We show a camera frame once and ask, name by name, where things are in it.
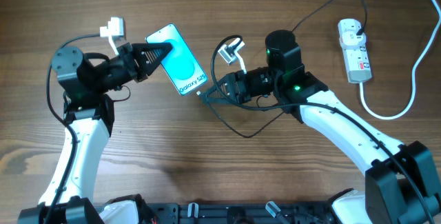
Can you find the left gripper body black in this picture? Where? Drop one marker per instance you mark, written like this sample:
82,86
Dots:
132,62

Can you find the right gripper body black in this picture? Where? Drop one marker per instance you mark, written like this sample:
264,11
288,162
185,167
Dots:
230,88

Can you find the Galaxy S25 smartphone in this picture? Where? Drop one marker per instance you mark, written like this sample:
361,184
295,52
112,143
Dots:
181,66

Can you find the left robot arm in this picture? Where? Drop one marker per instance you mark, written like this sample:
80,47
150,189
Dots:
88,118

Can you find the white power strip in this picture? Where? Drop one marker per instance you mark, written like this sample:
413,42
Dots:
354,51

